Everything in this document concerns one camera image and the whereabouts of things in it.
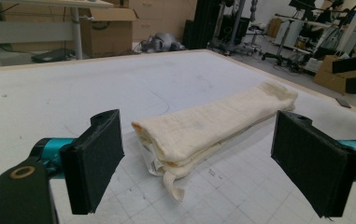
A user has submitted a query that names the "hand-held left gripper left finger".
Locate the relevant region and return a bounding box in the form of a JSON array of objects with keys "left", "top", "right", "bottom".
[{"left": 29, "top": 108, "right": 126, "bottom": 216}]

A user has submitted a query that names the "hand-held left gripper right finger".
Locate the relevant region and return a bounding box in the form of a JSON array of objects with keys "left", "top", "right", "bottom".
[{"left": 270, "top": 109, "right": 356, "bottom": 218}]

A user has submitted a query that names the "cream towel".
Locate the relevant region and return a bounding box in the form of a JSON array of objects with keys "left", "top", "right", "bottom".
[{"left": 131, "top": 79, "right": 299, "bottom": 203}]

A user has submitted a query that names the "small dark flat object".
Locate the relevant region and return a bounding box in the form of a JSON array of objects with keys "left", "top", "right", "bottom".
[{"left": 335, "top": 97, "right": 352, "bottom": 109}]

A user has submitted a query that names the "low cardboard box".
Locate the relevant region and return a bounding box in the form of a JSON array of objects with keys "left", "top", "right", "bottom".
[{"left": 313, "top": 54, "right": 356, "bottom": 95}]

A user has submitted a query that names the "metal stand with wheeled base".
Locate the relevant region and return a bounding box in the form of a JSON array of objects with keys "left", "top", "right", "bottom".
[{"left": 261, "top": 12, "right": 312, "bottom": 68}]

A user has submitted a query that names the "small brown cardboard box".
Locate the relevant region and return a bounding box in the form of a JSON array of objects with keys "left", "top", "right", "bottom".
[{"left": 266, "top": 17, "right": 283, "bottom": 39}]

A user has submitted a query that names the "flat dark device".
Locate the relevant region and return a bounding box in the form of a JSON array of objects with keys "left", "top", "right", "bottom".
[{"left": 31, "top": 48, "right": 77, "bottom": 63}]

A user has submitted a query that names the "grey pole stand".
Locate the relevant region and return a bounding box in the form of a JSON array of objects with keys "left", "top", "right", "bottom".
[{"left": 207, "top": 0, "right": 263, "bottom": 56}]

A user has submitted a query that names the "open cardboard box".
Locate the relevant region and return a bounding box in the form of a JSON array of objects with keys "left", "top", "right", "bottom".
[{"left": 79, "top": 7, "right": 138, "bottom": 59}]

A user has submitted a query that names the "grey rounded machine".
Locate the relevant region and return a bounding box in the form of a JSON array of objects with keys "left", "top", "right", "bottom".
[{"left": 140, "top": 32, "right": 187, "bottom": 53}]

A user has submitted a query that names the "black curtain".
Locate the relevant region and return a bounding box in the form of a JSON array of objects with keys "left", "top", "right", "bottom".
[{"left": 182, "top": 0, "right": 227, "bottom": 50}]

